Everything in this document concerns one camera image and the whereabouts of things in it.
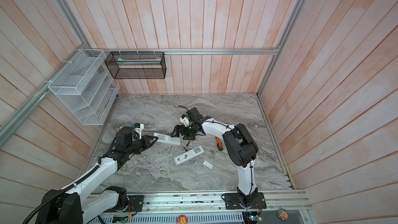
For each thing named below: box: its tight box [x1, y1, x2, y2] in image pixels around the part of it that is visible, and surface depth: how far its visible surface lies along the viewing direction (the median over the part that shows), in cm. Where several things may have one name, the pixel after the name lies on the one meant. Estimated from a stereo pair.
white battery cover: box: [203, 160, 215, 170], surface depth 87 cm
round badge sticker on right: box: [277, 207, 289, 221], surface depth 71 cm
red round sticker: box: [176, 214, 189, 224], surface depth 70 cm
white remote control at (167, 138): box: [153, 132, 181, 146], surface depth 89 cm
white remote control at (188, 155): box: [173, 145, 205, 166], surface depth 90 cm
